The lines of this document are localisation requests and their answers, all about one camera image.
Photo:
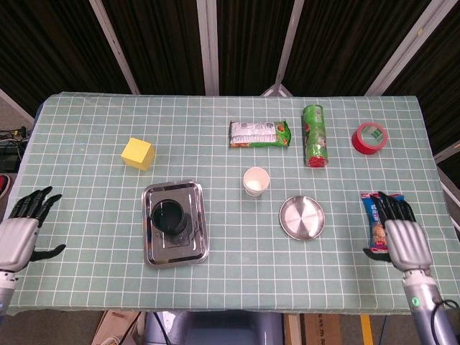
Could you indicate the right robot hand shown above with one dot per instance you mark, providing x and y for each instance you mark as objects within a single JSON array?
[{"x": 408, "y": 244}]

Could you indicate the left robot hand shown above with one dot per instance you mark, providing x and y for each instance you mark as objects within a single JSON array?
[{"x": 18, "y": 240}]

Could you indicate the black mesh pen holder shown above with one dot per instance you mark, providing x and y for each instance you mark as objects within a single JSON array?
[{"x": 167, "y": 215}]

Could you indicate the white paper cup stack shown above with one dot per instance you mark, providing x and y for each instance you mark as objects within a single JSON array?
[{"x": 256, "y": 179}]

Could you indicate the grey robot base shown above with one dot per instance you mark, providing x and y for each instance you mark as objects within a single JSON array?
[{"x": 223, "y": 330}]

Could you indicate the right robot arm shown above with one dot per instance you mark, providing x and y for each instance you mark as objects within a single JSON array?
[{"x": 426, "y": 312}]

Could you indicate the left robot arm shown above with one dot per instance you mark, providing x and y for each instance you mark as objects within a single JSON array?
[{"x": 5, "y": 291}]

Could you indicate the blue biscuit packet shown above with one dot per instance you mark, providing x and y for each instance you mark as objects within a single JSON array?
[{"x": 375, "y": 230}]

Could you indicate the red shoe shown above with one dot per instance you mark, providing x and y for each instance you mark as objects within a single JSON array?
[{"x": 3, "y": 185}]

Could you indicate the round steel plate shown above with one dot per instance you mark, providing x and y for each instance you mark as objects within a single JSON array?
[{"x": 302, "y": 217}]

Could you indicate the red tape roll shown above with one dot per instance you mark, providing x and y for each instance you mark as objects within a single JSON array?
[{"x": 359, "y": 145}]

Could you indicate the green chips can red lid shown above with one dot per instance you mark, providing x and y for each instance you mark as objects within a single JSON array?
[{"x": 315, "y": 136}]

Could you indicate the yellow cube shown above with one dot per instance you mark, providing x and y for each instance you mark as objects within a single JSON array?
[{"x": 136, "y": 152}]

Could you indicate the rectangular steel tray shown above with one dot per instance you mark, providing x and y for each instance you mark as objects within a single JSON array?
[{"x": 179, "y": 255}]

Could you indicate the green checked tablecloth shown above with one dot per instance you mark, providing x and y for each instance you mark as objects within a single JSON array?
[{"x": 233, "y": 280}]

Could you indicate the green snack packet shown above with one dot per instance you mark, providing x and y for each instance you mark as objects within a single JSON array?
[{"x": 258, "y": 134}]

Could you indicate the white frame post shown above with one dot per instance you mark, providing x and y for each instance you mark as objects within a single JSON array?
[
  {"x": 115, "y": 46},
  {"x": 447, "y": 152},
  {"x": 209, "y": 46},
  {"x": 289, "y": 46},
  {"x": 402, "y": 50},
  {"x": 14, "y": 106}
]

